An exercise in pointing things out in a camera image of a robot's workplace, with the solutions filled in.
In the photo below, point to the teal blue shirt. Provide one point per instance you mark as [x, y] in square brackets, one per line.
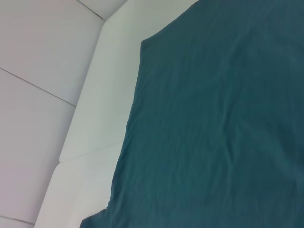
[213, 118]

